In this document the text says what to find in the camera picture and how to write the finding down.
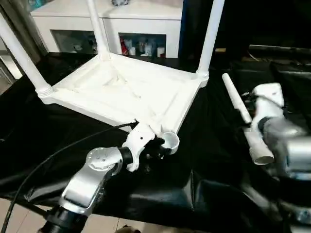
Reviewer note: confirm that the white plastic table leg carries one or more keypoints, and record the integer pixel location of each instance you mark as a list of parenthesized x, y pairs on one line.
[(211, 36), (98, 29), (22, 55), (233, 92)]

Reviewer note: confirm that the white plastic table top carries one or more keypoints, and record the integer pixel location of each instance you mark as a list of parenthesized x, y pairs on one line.
[(121, 97)]

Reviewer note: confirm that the black work mat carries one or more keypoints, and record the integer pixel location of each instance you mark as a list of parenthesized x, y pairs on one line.
[(206, 170)]

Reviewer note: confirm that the large black case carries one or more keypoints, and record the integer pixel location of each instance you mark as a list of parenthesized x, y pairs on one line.
[(267, 21)]

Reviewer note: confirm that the white glass-door cabinet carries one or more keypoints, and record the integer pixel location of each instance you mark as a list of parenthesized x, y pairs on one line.
[(145, 24)]

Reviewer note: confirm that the grey crumpled item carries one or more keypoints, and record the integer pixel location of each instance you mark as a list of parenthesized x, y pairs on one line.
[(121, 2)]

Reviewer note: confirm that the grey curtain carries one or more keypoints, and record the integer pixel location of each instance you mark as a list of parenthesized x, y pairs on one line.
[(34, 41)]

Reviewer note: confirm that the teal patterned packet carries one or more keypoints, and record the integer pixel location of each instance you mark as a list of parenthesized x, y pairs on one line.
[(37, 4)]

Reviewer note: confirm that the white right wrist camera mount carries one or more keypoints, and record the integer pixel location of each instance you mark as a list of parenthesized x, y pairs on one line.
[(267, 97)]

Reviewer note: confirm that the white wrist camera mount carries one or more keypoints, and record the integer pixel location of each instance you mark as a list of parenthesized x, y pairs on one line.
[(138, 140), (267, 97)]

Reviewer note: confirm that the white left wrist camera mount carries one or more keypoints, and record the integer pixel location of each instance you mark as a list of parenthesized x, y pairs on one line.
[(138, 140)]

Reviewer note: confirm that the black metal frame bar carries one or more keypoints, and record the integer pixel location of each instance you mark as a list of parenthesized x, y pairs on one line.
[(36, 210)]

